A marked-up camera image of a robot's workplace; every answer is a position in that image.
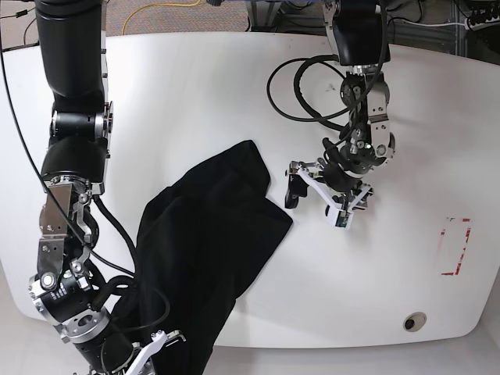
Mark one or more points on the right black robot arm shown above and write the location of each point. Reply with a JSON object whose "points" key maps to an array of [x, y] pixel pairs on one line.
{"points": [[68, 290]]}

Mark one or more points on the red tape rectangle marking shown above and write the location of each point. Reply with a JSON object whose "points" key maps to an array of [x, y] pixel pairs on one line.
{"points": [[452, 245]]}

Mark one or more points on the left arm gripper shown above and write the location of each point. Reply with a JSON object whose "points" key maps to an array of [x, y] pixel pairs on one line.
{"points": [[340, 191]]}

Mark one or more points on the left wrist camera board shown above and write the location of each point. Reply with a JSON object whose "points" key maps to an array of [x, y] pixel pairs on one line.
{"points": [[343, 220]]}

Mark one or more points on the right table cable grommet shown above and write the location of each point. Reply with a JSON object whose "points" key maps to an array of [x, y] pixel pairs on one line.
{"points": [[414, 322]]}

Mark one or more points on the black t-shirt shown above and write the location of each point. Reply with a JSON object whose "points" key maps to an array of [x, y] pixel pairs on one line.
{"points": [[202, 242]]}

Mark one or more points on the white power strip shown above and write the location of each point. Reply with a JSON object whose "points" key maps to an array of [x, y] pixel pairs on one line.
{"points": [[483, 16]]}

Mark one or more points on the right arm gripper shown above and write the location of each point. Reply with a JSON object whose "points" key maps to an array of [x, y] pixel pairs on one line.
{"points": [[117, 355]]}

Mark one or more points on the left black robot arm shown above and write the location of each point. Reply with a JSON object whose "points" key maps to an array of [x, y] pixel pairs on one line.
{"points": [[358, 35]]}

